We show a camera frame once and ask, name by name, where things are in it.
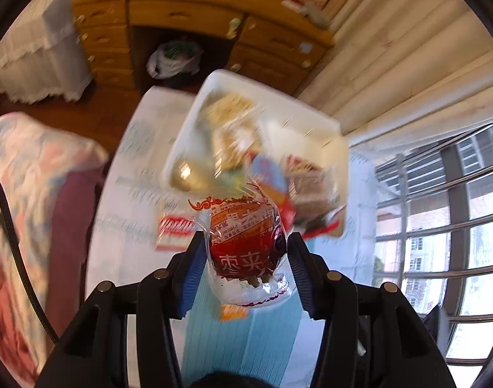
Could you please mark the white lace cover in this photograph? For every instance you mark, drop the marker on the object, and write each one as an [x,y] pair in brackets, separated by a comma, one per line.
[40,40]

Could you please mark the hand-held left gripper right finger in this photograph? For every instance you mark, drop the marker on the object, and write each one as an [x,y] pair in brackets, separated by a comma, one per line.
[305,283]

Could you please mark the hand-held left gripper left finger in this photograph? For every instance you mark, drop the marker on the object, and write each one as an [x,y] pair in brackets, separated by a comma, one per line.
[189,283]

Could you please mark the clear biscuit packet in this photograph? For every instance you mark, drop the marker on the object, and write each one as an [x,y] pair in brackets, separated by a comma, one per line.
[236,145]

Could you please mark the cream curtain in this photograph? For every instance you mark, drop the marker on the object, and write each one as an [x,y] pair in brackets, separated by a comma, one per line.
[412,48]

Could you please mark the window frame with railing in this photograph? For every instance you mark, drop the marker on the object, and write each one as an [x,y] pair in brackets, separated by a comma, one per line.
[456,250]

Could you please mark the red date snack packet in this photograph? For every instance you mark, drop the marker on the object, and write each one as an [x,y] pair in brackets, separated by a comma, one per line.
[242,242]

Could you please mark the trash bin with white bag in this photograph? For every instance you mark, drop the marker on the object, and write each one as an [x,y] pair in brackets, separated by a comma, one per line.
[173,58]

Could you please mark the floral blanket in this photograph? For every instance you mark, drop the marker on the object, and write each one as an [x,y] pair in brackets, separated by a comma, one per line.
[28,161]

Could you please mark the red striped packet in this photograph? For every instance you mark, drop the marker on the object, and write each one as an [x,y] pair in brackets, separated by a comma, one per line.
[173,226]

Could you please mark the wooden desk with drawers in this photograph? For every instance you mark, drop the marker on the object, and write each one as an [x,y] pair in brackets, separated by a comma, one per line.
[189,12]

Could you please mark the white plastic tray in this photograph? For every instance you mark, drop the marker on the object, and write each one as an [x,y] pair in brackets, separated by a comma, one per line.
[303,117]

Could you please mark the maroon bed sheet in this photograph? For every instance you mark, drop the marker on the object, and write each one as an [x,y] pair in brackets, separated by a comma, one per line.
[72,230]

